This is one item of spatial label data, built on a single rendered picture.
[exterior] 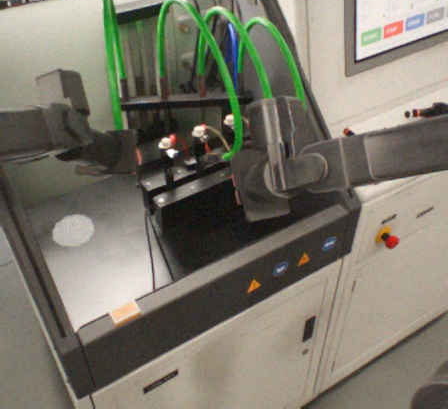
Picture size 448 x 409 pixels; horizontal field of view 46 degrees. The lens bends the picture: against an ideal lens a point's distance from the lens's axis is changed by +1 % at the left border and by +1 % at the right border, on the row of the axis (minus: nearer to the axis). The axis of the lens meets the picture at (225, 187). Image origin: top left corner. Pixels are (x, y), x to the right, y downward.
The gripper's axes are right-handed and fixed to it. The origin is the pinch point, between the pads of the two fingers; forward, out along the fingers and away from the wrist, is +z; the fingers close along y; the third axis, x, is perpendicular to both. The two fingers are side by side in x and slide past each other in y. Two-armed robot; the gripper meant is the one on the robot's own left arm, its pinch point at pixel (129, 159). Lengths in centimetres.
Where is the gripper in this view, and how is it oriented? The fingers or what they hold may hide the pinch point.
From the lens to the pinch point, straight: 91.2
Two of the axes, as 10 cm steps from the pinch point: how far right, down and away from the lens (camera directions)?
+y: -9.7, 0.5, 2.5
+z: 2.5, 0.8, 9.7
